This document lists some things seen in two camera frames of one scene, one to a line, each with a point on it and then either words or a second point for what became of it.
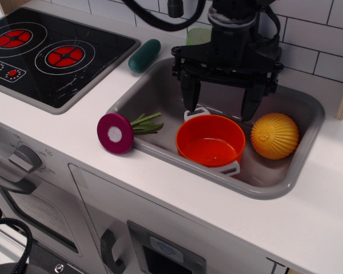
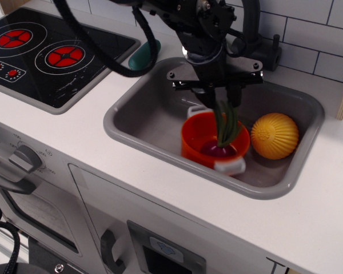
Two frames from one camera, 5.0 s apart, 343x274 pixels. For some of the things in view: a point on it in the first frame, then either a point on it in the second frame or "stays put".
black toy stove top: (51, 65) stays put
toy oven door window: (44, 215) stays put
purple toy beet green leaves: (116, 133) → (227, 122)
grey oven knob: (26, 158) stays put
